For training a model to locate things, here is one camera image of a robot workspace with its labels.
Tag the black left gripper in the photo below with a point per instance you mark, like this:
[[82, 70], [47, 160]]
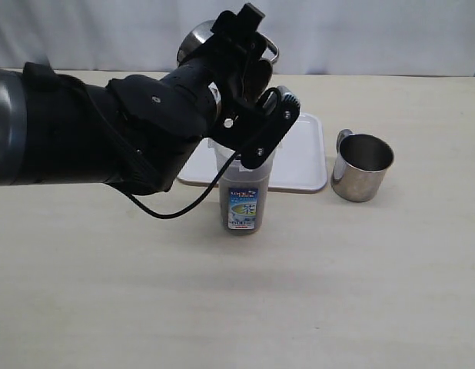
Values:
[[252, 130]]

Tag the steel mug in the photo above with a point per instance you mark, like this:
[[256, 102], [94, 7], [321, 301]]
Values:
[[257, 76], [360, 166]]

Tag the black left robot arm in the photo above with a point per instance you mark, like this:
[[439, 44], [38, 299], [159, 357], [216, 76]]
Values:
[[136, 133]]

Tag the clear plastic container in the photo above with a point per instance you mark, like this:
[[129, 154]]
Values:
[[242, 196]]

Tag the white plastic tray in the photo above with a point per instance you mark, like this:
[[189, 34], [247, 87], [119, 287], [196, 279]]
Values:
[[298, 164]]

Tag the white curtain backdrop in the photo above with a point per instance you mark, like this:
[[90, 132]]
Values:
[[428, 38]]

